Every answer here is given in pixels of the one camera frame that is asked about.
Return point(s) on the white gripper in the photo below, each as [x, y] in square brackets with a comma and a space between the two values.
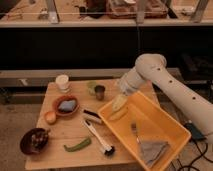
[130, 82]

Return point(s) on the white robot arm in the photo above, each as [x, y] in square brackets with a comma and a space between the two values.
[152, 67]

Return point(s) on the yellow plastic tray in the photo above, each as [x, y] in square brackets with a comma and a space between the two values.
[154, 124]

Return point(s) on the green small cup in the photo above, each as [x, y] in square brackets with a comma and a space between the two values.
[91, 87]

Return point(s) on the black white small brush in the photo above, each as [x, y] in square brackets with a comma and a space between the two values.
[91, 116]

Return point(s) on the blue sponge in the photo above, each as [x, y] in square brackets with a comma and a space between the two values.
[67, 106]

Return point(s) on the white cup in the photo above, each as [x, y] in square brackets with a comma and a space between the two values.
[62, 81]

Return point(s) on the grey folded cloth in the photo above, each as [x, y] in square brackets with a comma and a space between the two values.
[151, 151]

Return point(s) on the terracotta bowl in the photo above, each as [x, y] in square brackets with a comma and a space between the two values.
[57, 102]

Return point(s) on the green pepper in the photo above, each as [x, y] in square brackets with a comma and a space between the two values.
[84, 143]

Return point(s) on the wooden table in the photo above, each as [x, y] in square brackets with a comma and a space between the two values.
[71, 131]

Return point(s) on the orange round fruit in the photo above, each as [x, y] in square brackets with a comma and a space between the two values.
[50, 117]

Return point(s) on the dark brown bowl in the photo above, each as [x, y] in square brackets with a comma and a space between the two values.
[34, 141]

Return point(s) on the white handled dish brush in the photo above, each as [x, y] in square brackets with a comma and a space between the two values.
[108, 150]

